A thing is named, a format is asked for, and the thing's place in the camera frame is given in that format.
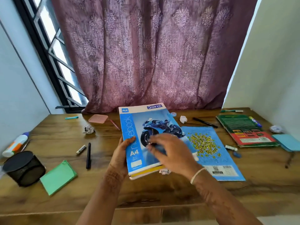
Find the person's right hand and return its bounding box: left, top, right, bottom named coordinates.
left=147, top=133, right=203, bottom=177

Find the person's left hand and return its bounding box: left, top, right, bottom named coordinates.
left=109, top=136, right=136, bottom=174

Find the blue motorcycle notebook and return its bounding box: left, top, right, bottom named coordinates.
left=119, top=103, right=195, bottom=174

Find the yellow-edged notebook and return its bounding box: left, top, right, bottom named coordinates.
left=129, top=165, right=165, bottom=180

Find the person's left forearm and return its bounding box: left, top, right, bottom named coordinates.
left=76, top=165, right=127, bottom=225

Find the person's right forearm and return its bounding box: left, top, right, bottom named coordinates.
left=190, top=168, right=263, bottom=225

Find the pink sticky note pad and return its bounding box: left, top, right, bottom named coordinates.
left=88, top=114, right=109, bottom=124

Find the black pen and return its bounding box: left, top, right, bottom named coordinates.
left=86, top=142, right=91, bottom=170

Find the black marker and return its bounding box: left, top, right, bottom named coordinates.
left=193, top=117, right=218, bottom=128

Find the blue notebook with yellow lettering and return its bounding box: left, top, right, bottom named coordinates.
left=181, top=126, right=246, bottom=182

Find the green sticky note pad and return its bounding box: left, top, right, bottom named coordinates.
left=40, top=160, right=78, bottom=196

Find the green and red book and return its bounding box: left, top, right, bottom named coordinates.
left=216, top=114, right=279, bottom=148

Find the purple patterned curtain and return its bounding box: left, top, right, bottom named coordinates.
left=50, top=0, right=259, bottom=113

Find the blue and yellow highlighter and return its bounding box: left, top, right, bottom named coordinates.
left=249, top=116, right=262, bottom=128

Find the black mesh pen holder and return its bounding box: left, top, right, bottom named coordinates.
left=2, top=151, right=46, bottom=187

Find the white and orange glue bottle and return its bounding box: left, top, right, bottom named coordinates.
left=2, top=132, right=30, bottom=158

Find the black window grille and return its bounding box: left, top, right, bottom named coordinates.
left=13, top=0, right=88, bottom=114

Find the blue sticky note pad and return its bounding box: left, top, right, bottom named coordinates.
left=272, top=134, right=300, bottom=152

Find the white thread bracelet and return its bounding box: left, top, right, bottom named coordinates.
left=190, top=168, right=207, bottom=185

